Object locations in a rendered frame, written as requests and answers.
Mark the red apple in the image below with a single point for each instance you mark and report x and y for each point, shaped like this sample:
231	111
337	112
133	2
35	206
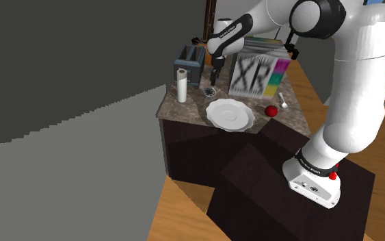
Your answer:
271	111

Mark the grey box with colour stripes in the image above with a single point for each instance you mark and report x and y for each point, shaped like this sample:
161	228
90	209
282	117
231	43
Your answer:
255	75

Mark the small dark glass bowl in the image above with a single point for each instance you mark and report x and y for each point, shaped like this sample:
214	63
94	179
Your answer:
209	91

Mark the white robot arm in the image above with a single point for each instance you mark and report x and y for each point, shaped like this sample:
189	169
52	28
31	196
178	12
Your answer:
355	83

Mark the blue-grey toaster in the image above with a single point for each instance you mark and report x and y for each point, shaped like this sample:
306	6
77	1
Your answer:
188	65

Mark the dark wooden door frame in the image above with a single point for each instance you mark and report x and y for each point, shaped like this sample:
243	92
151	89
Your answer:
209	20

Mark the dark cabinet with stone top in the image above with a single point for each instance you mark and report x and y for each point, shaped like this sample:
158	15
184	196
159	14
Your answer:
192	153

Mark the white spoon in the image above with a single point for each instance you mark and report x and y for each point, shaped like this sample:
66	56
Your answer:
282	101

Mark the dark robot stand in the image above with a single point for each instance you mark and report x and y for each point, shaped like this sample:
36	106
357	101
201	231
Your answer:
262	200

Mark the white scalloped plate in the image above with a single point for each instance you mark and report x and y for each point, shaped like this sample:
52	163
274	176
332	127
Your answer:
230	115

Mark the white paper towel roll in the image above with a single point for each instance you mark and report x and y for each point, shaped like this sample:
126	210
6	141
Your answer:
181	85

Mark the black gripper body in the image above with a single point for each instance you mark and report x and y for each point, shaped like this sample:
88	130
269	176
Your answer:
216	69

